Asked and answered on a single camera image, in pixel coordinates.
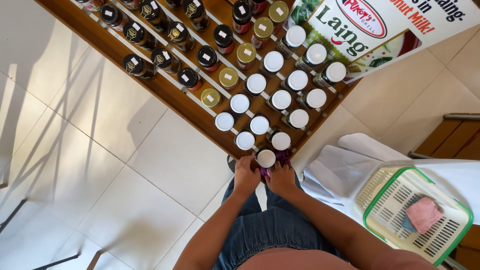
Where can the purple cleaning cloth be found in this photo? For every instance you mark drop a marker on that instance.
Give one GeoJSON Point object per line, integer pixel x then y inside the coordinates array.
{"type": "Point", "coordinates": [282, 155]}

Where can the person's right hand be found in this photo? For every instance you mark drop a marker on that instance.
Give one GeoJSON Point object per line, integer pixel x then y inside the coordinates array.
{"type": "Point", "coordinates": [282, 182]}

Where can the person's left fingers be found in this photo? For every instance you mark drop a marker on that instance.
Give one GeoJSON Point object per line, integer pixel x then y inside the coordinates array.
{"type": "Point", "coordinates": [248, 161]}

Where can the wooden display shelf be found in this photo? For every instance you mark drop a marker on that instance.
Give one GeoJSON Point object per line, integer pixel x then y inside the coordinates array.
{"type": "Point", "coordinates": [176, 95]}

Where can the cream basket with green rim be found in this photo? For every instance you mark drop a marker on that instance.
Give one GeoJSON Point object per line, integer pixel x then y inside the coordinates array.
{"type": "Point", "coordinates": [390, 195]}

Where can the black metal stand leg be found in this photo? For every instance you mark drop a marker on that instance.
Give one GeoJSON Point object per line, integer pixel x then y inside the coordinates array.
{"type": "Point", "coordinates": [56, 262]}
{"type": "Point", "coordinates": [13, 214]}

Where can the person's right fingers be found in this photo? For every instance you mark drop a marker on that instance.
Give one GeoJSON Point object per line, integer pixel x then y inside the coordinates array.
{"type": "Point", "coordinates": [280, 168]}

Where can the white-lid glass jar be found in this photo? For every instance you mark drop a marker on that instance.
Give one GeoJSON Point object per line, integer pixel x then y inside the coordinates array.
{"type": "Point", "coordinates": [266, 158]}

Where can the white table cloth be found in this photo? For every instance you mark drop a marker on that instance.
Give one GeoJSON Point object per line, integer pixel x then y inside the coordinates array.
{"type": "Point", "coordinates": [337, 168]}

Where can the person's left hand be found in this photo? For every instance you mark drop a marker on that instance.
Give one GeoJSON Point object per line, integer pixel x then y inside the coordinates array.
{"type": "Point", "coordinates": [245, 175]}

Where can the person's blue denim trousers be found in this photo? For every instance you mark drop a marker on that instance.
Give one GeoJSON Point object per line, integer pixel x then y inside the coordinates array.
{"type": "Point", "coordinates": [270, 225]}

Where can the person's dark shoe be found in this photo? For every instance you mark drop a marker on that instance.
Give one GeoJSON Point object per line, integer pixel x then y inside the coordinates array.
{"type": "Point", "coordinates": [231, 164]}

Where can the rows of white-lid jars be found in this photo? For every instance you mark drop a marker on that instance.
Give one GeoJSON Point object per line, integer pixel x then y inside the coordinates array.
{"type": "Point", "coordinates": [280, 99]}

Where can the pink cloth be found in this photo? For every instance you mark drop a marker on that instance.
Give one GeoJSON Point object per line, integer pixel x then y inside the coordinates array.
{"type": "Point", "coordinates": [423, 214]}

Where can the white and green printed poster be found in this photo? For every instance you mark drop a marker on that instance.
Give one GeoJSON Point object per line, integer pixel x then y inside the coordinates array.
{"type": "Point", "coordinates": [337, 33]}

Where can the gold-lid jar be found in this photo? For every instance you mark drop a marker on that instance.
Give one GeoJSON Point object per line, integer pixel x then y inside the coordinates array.
{"type": "Point", "coordinates": [210, 98]}
{"type": "Point", "coordinates": [228, 77]}
{"type": "Point", "coordinates": [278, 12]}
{"type": "Point", "coordinates": [263, 28]}
{"type": "Point", "coordinates": [246, 53]}

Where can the rows of black-lid jars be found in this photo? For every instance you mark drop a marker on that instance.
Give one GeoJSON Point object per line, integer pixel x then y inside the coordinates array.
{"type": "Point", "coordinates": [207, 56]}

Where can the blue cloth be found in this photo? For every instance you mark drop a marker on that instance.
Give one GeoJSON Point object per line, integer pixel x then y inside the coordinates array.
{"type": "Point", "coordinates": [408, 224]}

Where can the person's pink shirt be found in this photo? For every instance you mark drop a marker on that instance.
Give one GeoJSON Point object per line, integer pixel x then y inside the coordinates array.
{"type": "Point", "coordinates": [300, 260]}

